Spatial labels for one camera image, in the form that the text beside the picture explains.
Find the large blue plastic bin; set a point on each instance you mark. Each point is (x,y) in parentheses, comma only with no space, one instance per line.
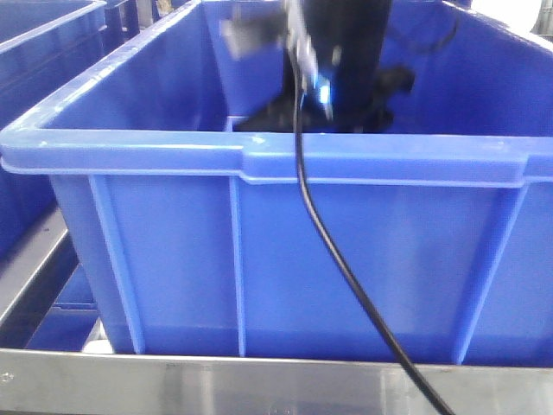
(194,236)

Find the stainless steel shelf rack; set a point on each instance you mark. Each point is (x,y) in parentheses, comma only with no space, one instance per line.
(46,382)

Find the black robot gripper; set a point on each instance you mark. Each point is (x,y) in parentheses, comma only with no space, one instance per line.
(331,52)

